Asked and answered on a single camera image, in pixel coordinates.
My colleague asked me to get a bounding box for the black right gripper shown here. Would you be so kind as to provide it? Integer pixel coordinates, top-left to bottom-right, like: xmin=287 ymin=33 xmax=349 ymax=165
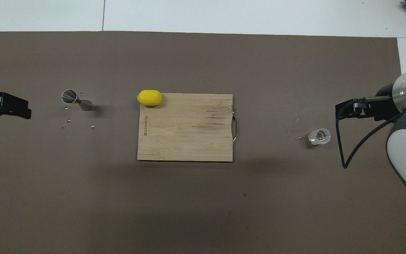
xmin=335 ymin=83 xmax=402 ymax=122

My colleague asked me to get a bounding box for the clear glass cup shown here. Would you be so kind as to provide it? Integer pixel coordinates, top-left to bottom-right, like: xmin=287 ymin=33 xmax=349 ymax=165
xmin=308 ymin=128 xmax=331 ymax=145

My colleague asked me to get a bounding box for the steel jigger cup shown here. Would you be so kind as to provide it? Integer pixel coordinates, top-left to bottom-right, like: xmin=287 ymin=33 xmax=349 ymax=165
xmin=61 ymin=89 xmax=93 ymax=111

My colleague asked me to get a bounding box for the yellow lemon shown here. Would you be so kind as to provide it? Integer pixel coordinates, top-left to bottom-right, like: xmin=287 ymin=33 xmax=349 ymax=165
xmin=136 ymin=90 xmax=163 ymax=107

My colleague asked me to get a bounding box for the wooden cutting board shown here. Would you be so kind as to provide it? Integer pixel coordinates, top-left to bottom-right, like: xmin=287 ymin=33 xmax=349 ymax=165
xmin=137 ymin=93 xmax=239 ymax=162

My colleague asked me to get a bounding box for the brown table mat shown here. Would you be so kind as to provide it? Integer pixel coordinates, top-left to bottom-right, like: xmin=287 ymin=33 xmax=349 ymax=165
xmin=0 ymin=31 xmax=406 ymax=254

